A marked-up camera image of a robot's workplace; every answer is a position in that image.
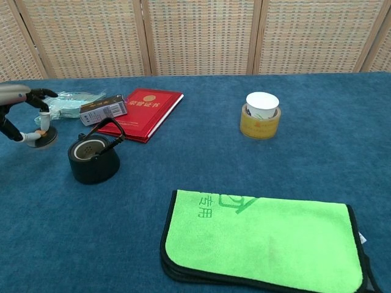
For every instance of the yellow packing tape roll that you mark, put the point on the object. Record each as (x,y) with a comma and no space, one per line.
(259,128)

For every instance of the small black cardboard box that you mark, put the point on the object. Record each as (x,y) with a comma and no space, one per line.
(100,111)

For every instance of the red certificate book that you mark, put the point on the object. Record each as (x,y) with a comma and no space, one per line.
(146,116)

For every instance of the green microfiber cloth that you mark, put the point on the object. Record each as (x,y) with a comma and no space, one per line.
(259,244)

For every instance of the blue carpet table cover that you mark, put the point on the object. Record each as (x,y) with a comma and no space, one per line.
(214,164)

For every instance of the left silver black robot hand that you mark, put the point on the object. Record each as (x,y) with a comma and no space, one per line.
(13,94)

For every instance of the clear green plastic dustpan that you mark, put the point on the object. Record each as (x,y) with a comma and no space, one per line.
(70,100)

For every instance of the black teapot lid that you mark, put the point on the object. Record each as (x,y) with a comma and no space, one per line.
(47,139)

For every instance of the small black object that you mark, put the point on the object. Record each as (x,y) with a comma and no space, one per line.
(91,171)

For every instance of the woven bamboo folding screen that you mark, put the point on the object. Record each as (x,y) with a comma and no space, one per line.
(195,36)

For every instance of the white paper cup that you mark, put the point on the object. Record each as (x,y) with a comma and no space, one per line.
(262,103)

